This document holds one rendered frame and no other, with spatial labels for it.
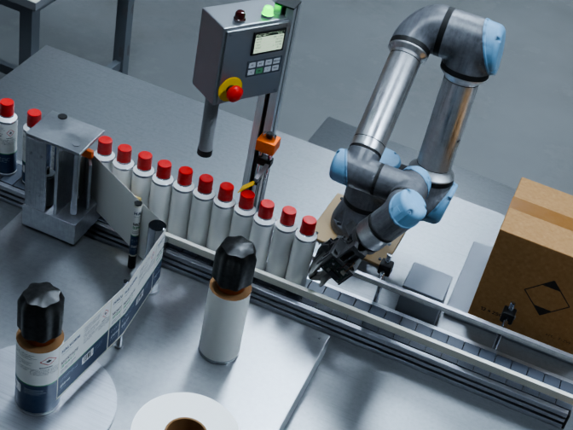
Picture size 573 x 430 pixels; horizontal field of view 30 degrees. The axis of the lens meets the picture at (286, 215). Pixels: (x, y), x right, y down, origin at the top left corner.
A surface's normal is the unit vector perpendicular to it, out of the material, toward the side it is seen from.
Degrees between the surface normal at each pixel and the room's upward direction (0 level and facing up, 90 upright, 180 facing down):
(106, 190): 90
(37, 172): 90
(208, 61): 90
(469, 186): 0
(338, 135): 0
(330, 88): 0
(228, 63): 90
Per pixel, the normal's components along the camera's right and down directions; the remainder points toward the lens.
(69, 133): 0.17, -0.77
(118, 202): -0.76, 0.30
